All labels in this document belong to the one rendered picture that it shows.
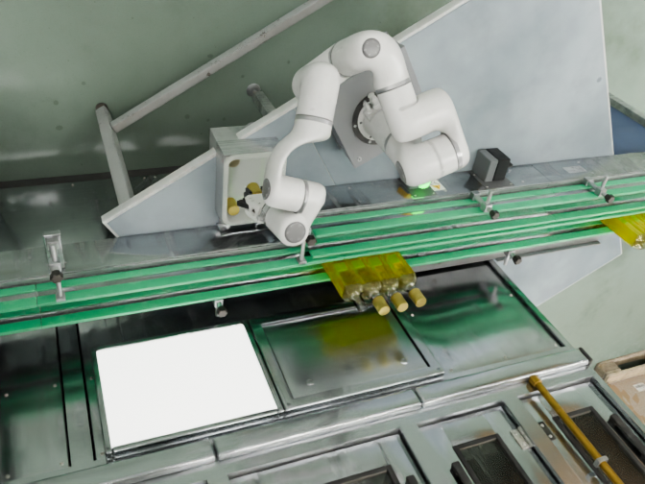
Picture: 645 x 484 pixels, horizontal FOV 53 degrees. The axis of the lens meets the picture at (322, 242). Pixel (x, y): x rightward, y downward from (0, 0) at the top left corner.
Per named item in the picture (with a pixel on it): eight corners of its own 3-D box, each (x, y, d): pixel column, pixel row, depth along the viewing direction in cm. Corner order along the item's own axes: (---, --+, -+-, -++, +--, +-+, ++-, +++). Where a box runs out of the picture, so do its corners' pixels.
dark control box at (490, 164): (470, 169, 215) (484, 182, 209) (476, 148, 210) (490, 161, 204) (490, 167, 218) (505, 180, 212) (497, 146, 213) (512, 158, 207)
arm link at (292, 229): (295, 181, 137) (334, 189, 142) (278, 168, 146) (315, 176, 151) (275, 246, 141) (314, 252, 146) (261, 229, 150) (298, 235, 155)
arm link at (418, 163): (377, 135, 159) (403, 166, 146) (425, 115, 160) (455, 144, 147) (385, 167, 165) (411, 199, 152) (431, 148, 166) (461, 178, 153)
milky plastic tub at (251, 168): (214, 209, 186) (222, 227, 179) (216, 141, 172) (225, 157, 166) (272, 203, 192) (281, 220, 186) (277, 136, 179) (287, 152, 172)
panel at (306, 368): (90, 354, 171) (106, 461, 146) (89, 347, 169) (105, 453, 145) (389, 300, 204) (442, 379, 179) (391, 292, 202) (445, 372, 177)
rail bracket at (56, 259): (46, 257, 171) (52, 314, 155) (37, 205, 161) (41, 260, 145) (65, 255, 173) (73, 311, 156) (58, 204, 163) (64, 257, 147)
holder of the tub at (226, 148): (214, 224, 189) (221, 239, 184) (216, 140, 173) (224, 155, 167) (270, 217, 195) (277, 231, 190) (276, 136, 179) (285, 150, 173)
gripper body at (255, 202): (257, 231, 152) (243, 216, 162) (297, 227, 156) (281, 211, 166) (256, 202, 149) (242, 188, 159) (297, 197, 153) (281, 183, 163)
